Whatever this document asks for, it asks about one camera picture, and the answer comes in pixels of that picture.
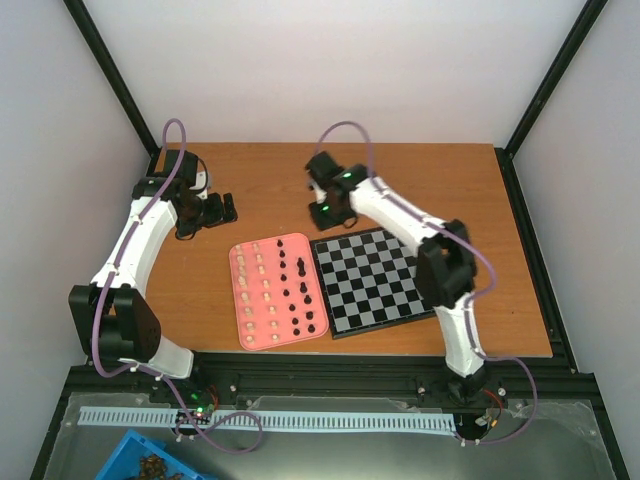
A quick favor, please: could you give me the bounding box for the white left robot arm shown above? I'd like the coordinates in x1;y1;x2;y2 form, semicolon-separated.
68;150;238;403

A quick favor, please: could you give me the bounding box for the blue plastic bin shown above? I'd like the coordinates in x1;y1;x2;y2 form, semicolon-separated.
95;430;215;480

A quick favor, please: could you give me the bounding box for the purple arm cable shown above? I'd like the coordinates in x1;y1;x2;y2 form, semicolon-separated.
314;120;539;447
93;118;265;455

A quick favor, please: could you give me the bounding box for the light blue cable duct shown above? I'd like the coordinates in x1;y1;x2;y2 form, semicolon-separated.
77;406;456;436

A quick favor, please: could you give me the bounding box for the black and white chessboard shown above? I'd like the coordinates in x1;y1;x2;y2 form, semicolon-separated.
310;227;435;339

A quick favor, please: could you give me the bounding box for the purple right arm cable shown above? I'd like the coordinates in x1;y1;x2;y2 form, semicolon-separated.
314;120;539;447

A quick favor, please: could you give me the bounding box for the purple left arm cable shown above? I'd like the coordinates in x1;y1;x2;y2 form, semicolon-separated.
93;118;265;455

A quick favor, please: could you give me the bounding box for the black aluminium frame base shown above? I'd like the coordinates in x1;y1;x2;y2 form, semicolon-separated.
32;148;629;479

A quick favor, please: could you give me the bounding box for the pink plastic tray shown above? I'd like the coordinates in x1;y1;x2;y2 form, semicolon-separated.
228;233;329;352

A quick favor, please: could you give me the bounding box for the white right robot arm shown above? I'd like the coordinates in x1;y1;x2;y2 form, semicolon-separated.
305;151;488;406

